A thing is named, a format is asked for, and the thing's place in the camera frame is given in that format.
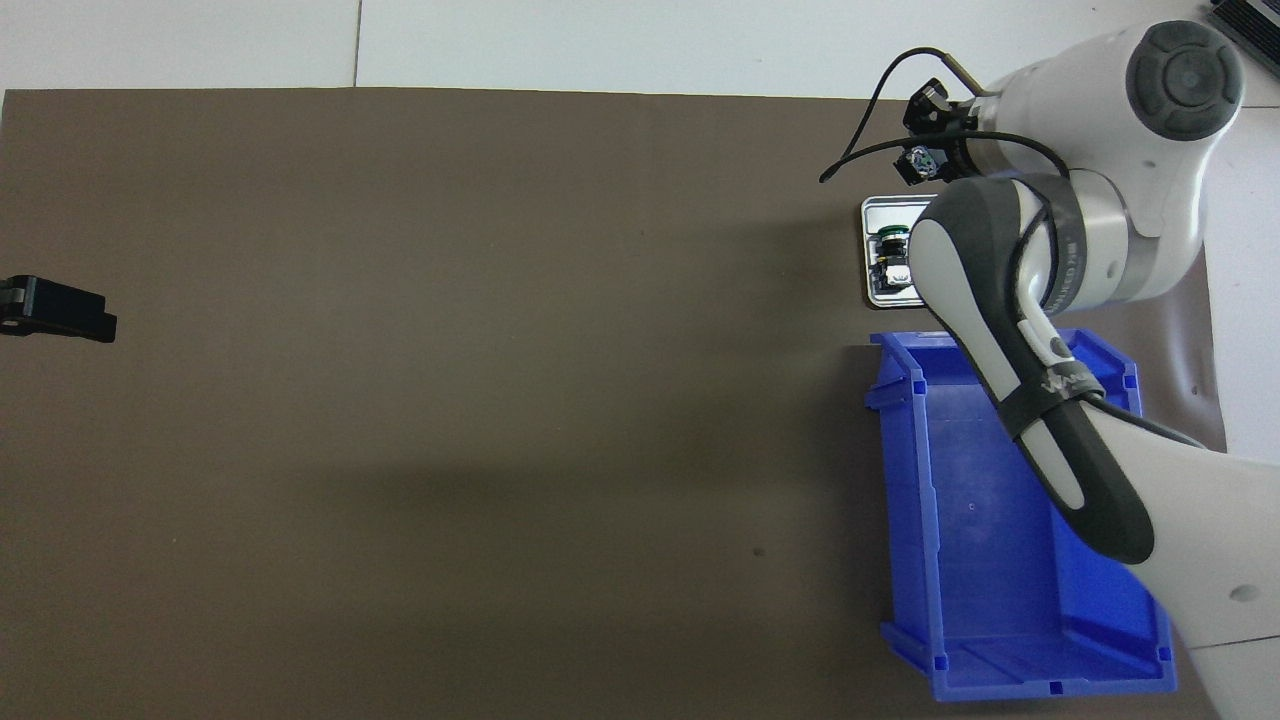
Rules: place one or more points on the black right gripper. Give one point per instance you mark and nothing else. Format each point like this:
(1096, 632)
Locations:
(965, 150)

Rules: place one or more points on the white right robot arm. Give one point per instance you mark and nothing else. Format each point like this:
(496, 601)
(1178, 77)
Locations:
(1100, 90)

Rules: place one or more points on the silver metal tray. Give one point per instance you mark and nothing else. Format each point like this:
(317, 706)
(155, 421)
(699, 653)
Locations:
(885, 210)

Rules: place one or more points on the grey ribbed device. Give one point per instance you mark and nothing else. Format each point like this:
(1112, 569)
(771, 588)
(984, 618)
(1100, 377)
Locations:
(1250, 25)

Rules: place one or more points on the brown paper table mat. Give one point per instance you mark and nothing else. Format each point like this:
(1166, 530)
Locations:
(500, 400)

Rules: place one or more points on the blue plastic storage bin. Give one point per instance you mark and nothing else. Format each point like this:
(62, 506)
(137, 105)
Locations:
(960, 600)

